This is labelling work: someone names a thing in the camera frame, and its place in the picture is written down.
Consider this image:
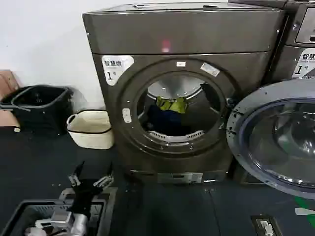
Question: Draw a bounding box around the grey plastic laundry basket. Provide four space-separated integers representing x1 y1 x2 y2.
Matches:
0 188 118 236

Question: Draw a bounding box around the white plastic laundry basket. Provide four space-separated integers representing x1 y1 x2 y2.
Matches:
66 110 115 150

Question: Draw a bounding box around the green floor sticker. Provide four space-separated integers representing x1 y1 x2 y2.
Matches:
294 196 315 222

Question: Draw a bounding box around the round glass dryer door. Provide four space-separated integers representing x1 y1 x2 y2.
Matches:
226 78 315 200

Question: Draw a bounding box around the grey dryer with control panel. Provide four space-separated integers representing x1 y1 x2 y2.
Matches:
228 0 315 185

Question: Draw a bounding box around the dark blue garment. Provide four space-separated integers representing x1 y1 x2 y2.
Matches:
145 105 191 136

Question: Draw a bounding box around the black plastic laundry basket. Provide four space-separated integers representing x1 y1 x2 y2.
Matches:
0 85 74 136

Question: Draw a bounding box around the yellow-green garment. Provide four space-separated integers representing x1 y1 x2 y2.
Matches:
156 96 189 114

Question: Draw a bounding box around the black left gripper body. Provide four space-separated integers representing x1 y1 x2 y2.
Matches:
70 180 102 213

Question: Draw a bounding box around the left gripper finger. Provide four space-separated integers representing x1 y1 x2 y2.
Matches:
93 162 115 190
68 161 86 187

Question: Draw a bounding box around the grey front-load dryer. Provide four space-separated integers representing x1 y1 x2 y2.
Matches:
82 2 287 184

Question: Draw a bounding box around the metal floor socket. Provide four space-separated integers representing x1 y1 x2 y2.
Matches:
250 215 283 236

